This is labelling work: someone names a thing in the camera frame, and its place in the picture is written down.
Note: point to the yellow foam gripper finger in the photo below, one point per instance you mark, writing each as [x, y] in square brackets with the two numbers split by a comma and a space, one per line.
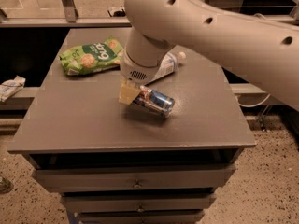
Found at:
[128, 92]

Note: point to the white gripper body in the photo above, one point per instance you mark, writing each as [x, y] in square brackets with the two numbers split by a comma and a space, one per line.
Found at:
[136, 73]

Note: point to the blue silver redbull can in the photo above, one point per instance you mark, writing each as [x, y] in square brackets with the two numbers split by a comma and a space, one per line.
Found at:
[155, 101]

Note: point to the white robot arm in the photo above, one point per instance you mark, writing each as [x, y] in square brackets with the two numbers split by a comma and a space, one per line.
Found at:
[264, 53]

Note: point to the clear plastic water bottle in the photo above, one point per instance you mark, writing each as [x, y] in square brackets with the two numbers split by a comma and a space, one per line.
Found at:
[169, 64]

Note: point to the green snack bag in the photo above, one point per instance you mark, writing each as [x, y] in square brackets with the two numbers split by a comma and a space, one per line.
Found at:
[92, 58]

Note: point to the grey metal railing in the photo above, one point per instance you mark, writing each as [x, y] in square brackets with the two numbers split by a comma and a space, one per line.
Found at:
[47, 13]

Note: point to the grey drawer cabinet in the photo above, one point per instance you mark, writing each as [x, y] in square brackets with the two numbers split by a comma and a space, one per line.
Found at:
[79, 123]

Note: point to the top grey drawer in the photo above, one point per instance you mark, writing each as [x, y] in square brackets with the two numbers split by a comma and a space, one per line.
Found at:
[134, 178]

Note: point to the grey drawer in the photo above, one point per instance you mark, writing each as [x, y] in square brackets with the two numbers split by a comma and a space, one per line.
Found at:
[150, 217]
[134, 178]
[138, 203]

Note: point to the middle grey drawer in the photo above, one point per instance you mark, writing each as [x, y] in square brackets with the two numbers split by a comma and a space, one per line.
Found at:
[138, 203]

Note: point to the white packet on ledge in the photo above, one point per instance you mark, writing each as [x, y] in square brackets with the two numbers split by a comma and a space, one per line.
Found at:
[10, 87]

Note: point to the bottom grey drawer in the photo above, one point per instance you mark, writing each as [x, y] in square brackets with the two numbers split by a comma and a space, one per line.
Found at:
[150, 217]

